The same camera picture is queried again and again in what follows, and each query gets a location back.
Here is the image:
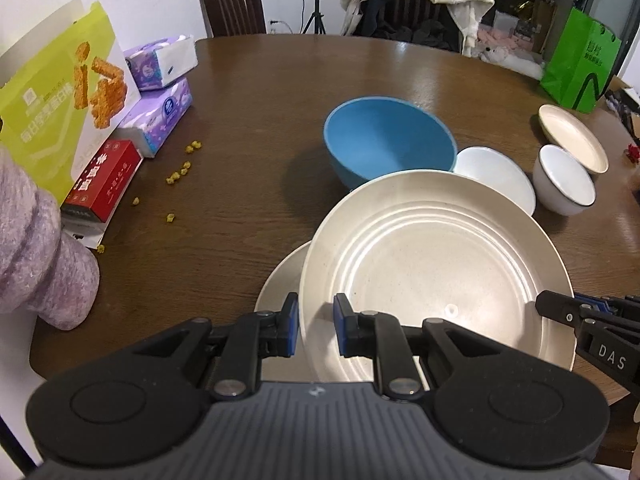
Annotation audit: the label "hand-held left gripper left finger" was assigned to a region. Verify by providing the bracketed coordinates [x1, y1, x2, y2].
[133, 291, 301, 402]

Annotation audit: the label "large cream plate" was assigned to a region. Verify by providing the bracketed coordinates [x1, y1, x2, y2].
[298, 170, 576, 383]
[254, 240, 313, 382]

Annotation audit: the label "red box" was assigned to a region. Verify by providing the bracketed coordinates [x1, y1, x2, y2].
[60, 140, 143, 223]

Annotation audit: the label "small cream bowl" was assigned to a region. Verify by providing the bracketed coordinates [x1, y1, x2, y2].
[537, 104, 610, 175]

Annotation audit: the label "blue bowl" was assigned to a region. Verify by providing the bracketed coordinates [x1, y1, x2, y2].
[323, 96, 458, 191]

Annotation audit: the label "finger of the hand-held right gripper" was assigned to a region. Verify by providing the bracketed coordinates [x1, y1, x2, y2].
[535, 289, 614, 324]

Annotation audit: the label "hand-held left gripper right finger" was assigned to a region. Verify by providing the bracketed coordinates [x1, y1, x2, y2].
[332, 292, 506, 403]

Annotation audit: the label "scattered yellow crumbs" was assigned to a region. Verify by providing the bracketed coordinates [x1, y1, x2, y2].
[97, 140, 203, 253]

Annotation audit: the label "green paper bag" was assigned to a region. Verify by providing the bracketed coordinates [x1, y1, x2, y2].
[540, 6, 622, 113]

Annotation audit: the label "black clothes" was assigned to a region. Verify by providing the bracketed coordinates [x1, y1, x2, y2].
[357, 0, 463, 51]

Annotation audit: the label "white plush toy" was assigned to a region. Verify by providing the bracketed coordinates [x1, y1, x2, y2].
[477, 45, 543, 78]

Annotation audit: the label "white bowl with dark rim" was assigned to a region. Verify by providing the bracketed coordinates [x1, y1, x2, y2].
[532, 144, 597, 217]

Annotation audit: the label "purple tissue pack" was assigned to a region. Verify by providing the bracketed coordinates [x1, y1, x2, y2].
[116, 78, 193, 157]
[122, 35, 197, 92]

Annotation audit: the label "yellow-green snack box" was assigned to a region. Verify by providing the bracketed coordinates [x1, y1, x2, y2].
[0, 0, 142, 206]

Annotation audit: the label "plain white bowl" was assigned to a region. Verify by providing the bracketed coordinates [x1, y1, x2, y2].
[454, 146, 537, 216]

